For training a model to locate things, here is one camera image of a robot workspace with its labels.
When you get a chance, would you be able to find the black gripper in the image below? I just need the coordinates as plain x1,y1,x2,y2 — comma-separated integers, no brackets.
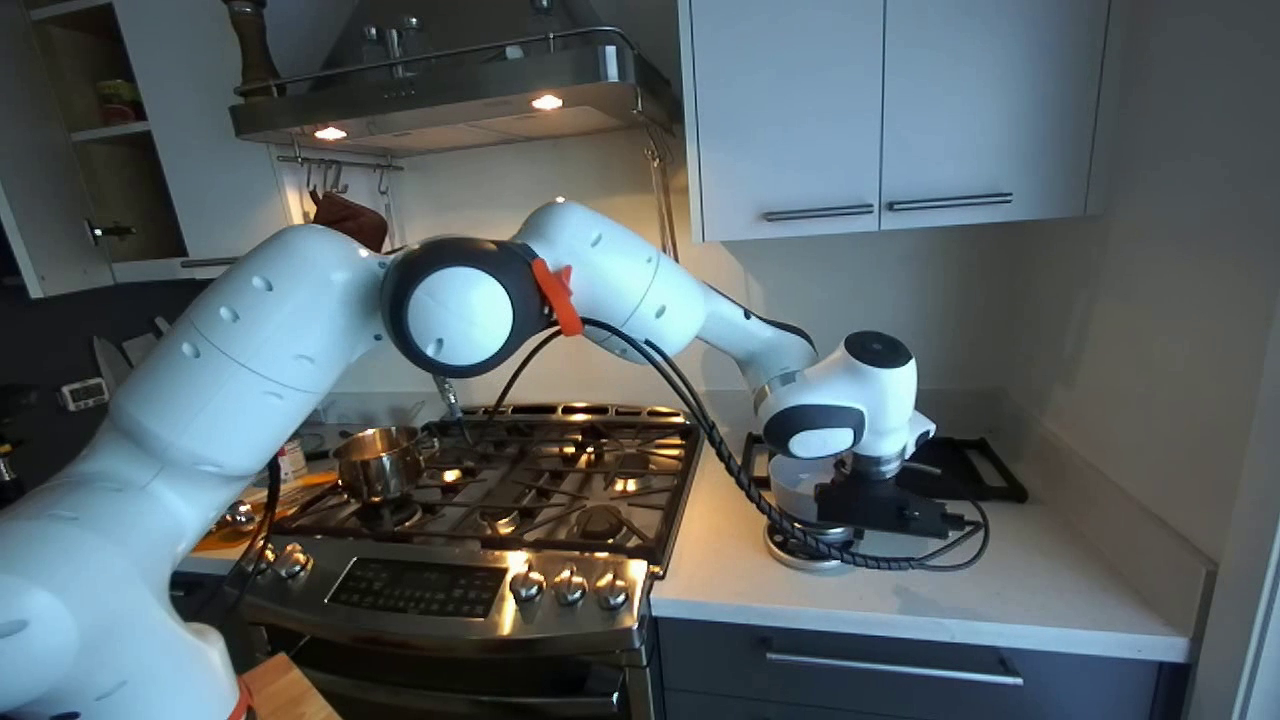
769,488,856,549

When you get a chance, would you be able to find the orange clip on arm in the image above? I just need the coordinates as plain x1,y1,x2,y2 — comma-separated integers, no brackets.
527,258,590,339

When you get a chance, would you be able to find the black flat tray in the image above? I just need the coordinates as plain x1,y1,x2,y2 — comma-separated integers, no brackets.
740,428,1034,508

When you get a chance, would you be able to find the dark lower cabinet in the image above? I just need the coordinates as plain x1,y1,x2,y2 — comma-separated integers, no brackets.
648,617,1193,720

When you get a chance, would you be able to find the stainless steel gas range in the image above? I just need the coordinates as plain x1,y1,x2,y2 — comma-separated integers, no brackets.
171,396,710,720

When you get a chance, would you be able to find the white upper cabinet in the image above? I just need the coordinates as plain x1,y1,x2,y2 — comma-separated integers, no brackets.
677,0,1119,247

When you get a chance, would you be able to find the stainless steel pot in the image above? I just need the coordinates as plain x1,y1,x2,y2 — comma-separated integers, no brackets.
334,424,414,508

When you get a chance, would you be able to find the brown oven mitt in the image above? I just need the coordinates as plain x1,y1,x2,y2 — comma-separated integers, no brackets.
306,190,395,258

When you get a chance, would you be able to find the wooden board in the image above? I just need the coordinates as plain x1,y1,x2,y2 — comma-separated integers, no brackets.
235,647,346,720

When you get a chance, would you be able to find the stainless steel range hood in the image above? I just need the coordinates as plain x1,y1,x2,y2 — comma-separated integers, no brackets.
223,0,686,161

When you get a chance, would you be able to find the white open shelf cabinet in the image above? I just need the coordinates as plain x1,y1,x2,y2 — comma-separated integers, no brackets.
0,0,306,306

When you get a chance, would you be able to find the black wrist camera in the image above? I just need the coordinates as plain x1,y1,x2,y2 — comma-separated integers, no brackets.
814,475,968,542

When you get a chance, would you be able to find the thick black cable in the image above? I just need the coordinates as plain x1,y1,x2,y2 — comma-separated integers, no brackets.
485,318,954,576

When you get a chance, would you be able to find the thin black cable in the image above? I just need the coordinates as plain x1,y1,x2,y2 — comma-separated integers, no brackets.
916,494,997,576

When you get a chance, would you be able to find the metal drawer handle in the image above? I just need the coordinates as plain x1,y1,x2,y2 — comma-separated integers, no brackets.
759,644,1034,692

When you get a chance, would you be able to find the metal cabinet handle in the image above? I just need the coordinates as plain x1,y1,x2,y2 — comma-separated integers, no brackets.
756,202,882,229
886,190,1022,219

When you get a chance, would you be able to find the metal utensil rail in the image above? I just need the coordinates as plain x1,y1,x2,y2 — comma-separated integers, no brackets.
270,147,410,175

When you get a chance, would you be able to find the white wall outlet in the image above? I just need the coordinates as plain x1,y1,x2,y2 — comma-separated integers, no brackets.
56,378,118,416

